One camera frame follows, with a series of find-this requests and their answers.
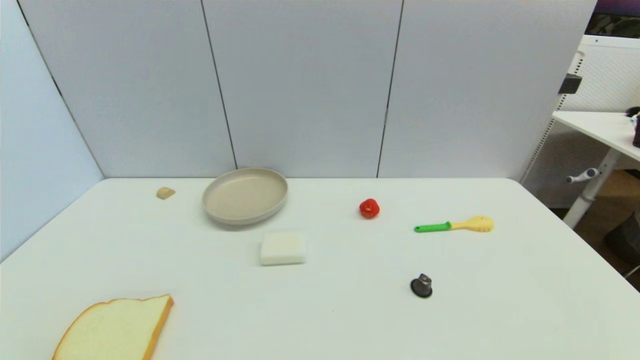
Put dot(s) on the red toy bell pepper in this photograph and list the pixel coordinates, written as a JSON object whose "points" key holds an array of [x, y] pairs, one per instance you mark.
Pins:
{"points": [[369, 208]]}

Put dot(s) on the beige round plate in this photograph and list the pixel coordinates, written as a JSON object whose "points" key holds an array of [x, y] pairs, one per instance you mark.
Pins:
{"points": [[245, 196]]}

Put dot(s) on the white rectangular block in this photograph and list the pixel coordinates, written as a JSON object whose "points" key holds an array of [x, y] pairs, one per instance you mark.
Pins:
{"points": [[282, 248]]}

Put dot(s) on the small tan bread piece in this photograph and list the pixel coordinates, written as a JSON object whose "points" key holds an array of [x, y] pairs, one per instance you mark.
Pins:
{"points": [[165, 193]]}

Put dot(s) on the white bread slice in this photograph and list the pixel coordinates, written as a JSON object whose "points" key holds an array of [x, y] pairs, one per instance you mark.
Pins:
{"points": [[115, 330]]}

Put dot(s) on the black partition clamp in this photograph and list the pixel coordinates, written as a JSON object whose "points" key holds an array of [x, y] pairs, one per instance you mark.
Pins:
{"points": [[570, 83]]}

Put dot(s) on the white desk leg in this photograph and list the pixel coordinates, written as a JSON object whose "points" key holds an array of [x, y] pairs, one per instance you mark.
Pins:
{"points": [[592, 190]]}

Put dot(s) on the white side desk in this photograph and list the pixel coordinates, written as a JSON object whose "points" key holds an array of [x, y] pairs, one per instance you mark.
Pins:
{"points": [[600, 127]]}

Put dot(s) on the white pegboard panel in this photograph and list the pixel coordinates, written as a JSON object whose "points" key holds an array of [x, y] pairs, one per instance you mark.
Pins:
{"points": [[610, 75]]}

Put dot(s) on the dark round bin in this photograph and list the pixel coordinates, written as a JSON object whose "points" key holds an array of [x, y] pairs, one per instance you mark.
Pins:
{"points": [[627, 240]]}

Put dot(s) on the dark cup on desk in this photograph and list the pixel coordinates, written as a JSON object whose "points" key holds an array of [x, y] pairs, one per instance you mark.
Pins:
{"points": [[637, 132]]}

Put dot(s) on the small black desk object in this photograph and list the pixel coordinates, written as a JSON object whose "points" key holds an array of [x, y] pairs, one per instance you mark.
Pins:
{"points": [[634, 111]]}

